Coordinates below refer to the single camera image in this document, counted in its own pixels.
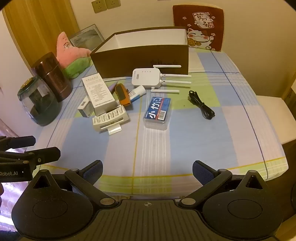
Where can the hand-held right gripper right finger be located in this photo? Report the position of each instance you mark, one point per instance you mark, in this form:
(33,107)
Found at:
(203,172)

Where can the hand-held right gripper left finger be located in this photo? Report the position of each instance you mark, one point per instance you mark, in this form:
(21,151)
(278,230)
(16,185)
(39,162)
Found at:
(92,172)

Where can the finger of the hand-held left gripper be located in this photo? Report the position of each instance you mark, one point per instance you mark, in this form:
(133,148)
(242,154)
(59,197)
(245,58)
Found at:
(20,141)
(44,155)

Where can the clear blue-label floss pick box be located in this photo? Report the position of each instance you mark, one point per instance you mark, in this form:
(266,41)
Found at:
(157,113)

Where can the tall white printed box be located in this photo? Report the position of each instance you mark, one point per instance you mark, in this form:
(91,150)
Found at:
(98,92)

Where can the white blue toothpaste tube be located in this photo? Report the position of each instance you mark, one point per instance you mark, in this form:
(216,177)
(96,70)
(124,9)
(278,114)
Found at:
(138,91)

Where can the brown cardboard storage box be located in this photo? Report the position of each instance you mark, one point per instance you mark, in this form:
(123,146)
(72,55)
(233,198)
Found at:
(138,58)

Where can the green glass jar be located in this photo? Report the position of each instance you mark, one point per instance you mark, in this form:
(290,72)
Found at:
(39,104)

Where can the white pill organizer tray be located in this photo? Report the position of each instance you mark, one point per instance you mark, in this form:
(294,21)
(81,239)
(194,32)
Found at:
(111,117)

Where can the small grey white box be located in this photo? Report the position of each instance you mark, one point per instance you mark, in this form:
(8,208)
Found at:
(84,107)

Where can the brown cylindrical canister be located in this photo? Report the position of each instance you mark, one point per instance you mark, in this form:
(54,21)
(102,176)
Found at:
(55,78)

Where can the orange and black device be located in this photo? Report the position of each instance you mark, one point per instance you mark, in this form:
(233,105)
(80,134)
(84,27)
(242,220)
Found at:
(122,95)

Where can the purple tube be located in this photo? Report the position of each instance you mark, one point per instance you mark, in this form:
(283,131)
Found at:
(112,89)

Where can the pink starfish plush toy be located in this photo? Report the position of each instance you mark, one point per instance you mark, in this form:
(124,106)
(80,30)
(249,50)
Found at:
(67,51)

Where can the white router with antennas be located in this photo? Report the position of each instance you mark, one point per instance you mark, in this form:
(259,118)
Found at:
(145,77)

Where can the wooden panel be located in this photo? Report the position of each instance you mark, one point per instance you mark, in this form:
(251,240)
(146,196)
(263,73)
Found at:
(34,27)

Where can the framed picture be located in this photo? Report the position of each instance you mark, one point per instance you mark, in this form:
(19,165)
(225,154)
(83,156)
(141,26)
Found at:
(87,37)

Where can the red cat-print cushion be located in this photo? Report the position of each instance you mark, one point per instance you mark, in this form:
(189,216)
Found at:
(185,25)

